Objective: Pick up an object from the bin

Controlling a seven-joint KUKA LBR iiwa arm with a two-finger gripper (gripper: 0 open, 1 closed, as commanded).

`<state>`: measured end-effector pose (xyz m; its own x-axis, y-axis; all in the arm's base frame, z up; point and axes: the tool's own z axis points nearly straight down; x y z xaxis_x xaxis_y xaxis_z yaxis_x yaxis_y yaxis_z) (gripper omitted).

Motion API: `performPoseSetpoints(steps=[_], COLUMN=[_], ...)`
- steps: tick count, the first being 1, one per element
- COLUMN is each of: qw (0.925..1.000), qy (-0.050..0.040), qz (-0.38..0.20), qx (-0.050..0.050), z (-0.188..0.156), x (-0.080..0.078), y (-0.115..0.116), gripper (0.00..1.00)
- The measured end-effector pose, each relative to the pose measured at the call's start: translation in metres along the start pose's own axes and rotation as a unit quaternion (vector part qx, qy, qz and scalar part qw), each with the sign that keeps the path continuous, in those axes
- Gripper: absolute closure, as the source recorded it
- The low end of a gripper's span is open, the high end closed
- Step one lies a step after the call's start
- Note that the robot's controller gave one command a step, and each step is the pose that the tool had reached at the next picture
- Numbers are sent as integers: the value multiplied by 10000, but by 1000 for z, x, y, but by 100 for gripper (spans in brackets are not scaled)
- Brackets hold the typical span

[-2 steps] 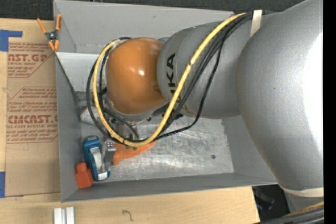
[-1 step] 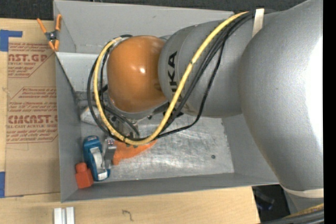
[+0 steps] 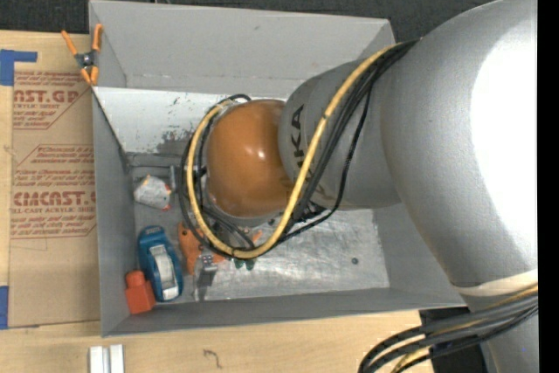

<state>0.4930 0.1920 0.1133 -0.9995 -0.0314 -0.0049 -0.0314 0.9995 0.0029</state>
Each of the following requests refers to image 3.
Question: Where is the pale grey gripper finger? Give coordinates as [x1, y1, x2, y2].
[193, 254, 218, 303]

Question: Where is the orange toy animal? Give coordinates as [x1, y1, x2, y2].
[176, 221, 229, 277]

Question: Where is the blue tape dispenser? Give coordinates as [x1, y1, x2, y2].
[137, 224, 185, 303]

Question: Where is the red-orange plastic block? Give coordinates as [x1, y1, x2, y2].
[124, 269, 157, 316]

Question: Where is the white crumpled packet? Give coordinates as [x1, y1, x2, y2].
[132, 174, 173, 212]

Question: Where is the brown cardboard board red print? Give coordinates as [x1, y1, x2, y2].
[0, 29, 103, 330]

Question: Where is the grey metal bin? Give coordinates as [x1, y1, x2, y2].
[88, 0, 469, 339]

